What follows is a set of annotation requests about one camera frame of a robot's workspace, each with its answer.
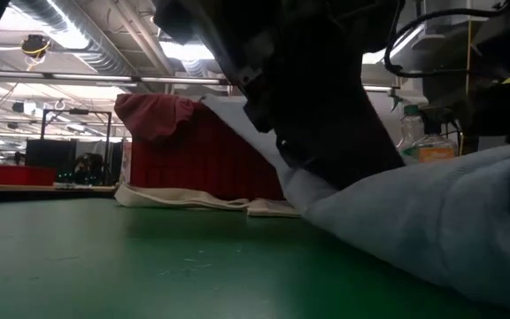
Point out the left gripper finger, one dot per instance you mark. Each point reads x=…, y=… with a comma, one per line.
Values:
x=339, y=150

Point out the light blue towel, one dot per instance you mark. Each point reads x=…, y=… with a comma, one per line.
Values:
x=414, y=221

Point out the maroon cloth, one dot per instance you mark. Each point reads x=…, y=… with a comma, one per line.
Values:
x=153, y=115

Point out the red plastic laundry bin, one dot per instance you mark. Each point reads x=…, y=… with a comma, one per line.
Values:
x=202, y=164

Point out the spray bottle with green label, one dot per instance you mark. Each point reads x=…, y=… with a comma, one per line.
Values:
x=412, y=128

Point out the pump bottle with orange label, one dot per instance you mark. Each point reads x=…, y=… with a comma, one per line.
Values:
x=434, y=153

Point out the bright ceiling light panel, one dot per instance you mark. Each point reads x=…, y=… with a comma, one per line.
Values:
x=186, y=51

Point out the cream printed tote bag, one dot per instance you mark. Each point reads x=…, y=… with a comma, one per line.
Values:
x=171, y=197

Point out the long ceiling light bar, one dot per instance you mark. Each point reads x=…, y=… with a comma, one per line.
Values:
x=91, y=77

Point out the person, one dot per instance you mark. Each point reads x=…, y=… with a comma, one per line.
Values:
x=87, y=168

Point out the green table mat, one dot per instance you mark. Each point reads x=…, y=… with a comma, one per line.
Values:
x=104, y=266

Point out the small white cloth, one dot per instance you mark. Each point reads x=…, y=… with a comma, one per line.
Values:
x=71, y=185

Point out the black monitor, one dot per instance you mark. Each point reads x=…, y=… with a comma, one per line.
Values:
x=51, y=153

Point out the red background table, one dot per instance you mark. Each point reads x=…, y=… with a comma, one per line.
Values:
x=20, y=175

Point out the light wooden table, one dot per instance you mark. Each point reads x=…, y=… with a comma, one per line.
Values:
x=25, y=188

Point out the silver ventilation duct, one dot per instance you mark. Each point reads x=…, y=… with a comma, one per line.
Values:
x=95, y=49

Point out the black metal stand frame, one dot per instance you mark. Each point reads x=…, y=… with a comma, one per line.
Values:
x=78, y=111

